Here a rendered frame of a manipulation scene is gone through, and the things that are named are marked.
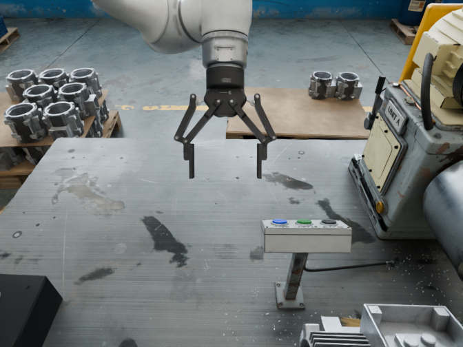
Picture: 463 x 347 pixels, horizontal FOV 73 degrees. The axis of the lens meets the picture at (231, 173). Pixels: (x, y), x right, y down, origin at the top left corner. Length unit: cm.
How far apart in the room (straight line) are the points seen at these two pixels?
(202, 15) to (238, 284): 64
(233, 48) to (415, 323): 54
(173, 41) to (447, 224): 69
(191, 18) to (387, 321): 62
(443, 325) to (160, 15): 72
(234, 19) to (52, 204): 85
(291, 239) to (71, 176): 89
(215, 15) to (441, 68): 56
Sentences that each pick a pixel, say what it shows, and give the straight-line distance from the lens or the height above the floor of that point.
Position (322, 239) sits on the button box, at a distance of 64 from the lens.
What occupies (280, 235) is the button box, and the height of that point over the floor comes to 108.
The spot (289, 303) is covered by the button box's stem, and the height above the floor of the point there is 81.
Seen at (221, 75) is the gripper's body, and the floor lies 132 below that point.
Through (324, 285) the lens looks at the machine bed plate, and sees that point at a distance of 90.
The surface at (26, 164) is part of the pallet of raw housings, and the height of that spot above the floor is 15.
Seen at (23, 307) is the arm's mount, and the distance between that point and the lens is 85.
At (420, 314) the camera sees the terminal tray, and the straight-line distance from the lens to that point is 58.
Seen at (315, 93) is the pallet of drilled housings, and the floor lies 21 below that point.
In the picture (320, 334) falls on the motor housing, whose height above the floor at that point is 108.
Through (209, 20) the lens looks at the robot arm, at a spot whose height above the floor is 140.
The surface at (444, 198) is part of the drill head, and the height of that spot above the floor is 108.
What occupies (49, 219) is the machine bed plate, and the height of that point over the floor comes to 80.
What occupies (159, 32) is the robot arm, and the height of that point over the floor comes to 136.
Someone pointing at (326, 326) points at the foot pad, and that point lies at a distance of 59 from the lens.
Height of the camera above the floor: 157
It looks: 42 degrees down
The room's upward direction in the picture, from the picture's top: straight up
